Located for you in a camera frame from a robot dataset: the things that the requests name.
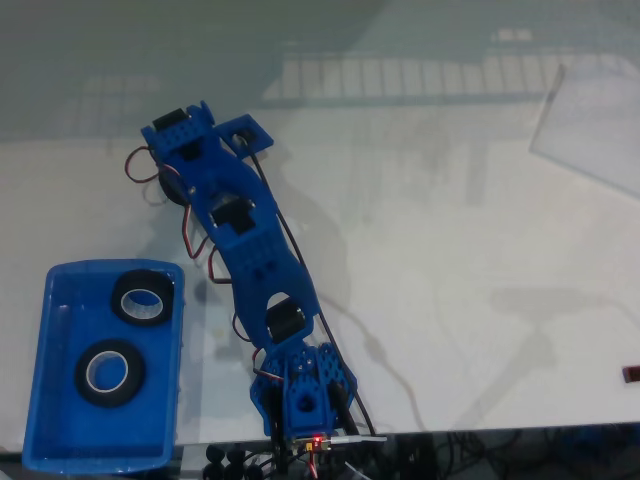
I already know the motor controller board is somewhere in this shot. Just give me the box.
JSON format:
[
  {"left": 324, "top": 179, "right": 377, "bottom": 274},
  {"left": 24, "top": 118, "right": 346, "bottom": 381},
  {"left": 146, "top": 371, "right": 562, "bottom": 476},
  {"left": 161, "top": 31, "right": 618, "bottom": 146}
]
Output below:
[{"left": 294, "top": 433, "right": 334, "bottom": 454}]

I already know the black camera cable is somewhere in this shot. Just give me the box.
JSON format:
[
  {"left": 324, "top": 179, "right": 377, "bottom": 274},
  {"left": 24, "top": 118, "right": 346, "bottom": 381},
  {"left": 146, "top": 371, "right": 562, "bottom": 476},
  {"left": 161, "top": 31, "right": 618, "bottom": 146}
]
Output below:
[{"left": 244, "top": 142, "right": 381, "bottom": 436}]

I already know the black tape roll printed core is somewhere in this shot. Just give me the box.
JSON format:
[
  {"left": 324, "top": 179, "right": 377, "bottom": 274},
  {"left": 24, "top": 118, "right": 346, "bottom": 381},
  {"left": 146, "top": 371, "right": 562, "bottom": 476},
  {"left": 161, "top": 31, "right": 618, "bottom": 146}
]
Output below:
[{"left": 109, "top": 268, "right": 175, "bottom": 329}]

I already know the clear acrylic sheet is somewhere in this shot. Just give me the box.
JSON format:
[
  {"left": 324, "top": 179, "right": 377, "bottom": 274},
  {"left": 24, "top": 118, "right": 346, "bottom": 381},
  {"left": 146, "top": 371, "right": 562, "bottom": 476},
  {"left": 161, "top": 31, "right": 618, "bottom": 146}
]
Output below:
[{"left": 528, "top": 63, "right": 640, "bottom": 197}]

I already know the black tape roll white core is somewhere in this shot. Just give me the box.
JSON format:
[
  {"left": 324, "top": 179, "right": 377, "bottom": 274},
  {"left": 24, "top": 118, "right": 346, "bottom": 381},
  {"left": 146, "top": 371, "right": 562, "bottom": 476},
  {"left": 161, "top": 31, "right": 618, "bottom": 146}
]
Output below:
[
  {"left": 73, "top": 338, "right": 145, "bottom": 410},
  {"left": 158, "top": 164, "right": 187, "bottom": 207}
]

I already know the blue plastic bin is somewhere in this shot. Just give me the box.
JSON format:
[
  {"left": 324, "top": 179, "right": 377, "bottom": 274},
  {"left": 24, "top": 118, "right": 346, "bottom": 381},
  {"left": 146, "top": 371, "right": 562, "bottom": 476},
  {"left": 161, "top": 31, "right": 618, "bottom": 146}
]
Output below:
[{"left": 22, "top": 257, "right": 187, "bottom": 475}]

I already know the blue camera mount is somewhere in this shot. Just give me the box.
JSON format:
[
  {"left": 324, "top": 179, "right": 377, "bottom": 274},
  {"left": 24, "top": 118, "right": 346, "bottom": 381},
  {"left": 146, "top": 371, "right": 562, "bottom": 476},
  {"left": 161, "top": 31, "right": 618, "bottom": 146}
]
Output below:
[{"left": 215, "top": 113, "right": 275, "bottom": 157}]

